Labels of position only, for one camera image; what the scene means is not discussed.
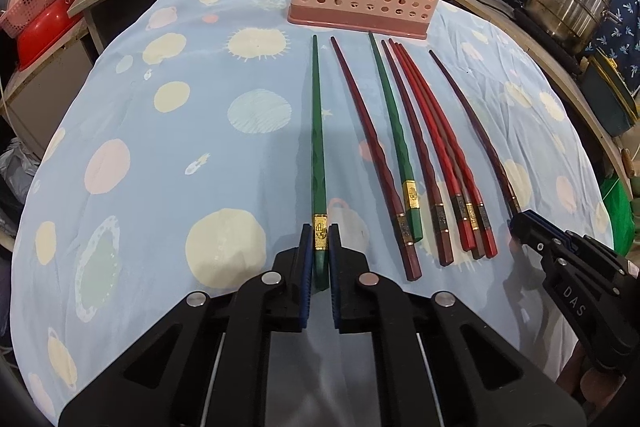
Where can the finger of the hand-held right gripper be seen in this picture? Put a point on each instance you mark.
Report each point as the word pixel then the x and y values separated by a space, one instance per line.
pixel 575 243
pixel 530 232

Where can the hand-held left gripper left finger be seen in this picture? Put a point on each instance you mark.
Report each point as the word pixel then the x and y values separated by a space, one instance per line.
pixel 305 297

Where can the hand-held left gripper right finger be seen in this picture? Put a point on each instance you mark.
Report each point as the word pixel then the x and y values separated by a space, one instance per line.
pixel 336 307

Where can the dark red chopstick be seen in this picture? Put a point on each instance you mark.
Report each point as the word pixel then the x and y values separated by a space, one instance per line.
pixel 511 202
pixel 433 192
pixel 369 134

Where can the bright red chopstick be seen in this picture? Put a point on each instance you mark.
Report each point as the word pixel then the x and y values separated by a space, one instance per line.
pixel 467 234
pixel 489 238

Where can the green chopstick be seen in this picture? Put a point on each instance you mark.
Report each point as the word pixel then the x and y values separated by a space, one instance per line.
pixel 317 157
pixel 398 137

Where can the person's right hand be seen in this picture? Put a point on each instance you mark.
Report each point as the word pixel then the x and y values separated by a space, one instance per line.
pixel 575 367

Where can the green plastic bag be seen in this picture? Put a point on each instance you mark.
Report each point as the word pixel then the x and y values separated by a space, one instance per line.
pixel 617 202

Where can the dark green box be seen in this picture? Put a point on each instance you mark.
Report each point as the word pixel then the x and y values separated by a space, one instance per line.
pixel 605 97

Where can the black induction cooker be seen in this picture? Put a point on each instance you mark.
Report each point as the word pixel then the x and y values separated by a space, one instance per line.
pixel 545 39

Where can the blue planet print tablecloth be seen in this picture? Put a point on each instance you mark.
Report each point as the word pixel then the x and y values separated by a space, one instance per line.
pixel 200 107

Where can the grey plastic bag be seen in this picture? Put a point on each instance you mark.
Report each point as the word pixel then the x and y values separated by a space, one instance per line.
pixel 17 164

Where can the red plastic basin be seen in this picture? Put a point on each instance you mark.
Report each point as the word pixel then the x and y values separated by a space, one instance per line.
pixel 45 37

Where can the pink plastic basket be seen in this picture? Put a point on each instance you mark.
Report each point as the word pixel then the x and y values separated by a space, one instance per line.
pixel 35 2

